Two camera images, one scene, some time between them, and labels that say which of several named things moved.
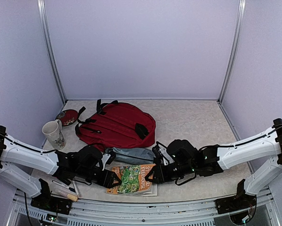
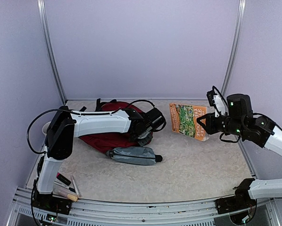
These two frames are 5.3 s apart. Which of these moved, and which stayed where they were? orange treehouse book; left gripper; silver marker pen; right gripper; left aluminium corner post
Moved: left gripper; orange treehouse book; right gripper
Stayed: left aluminium corner post; silver marker pen
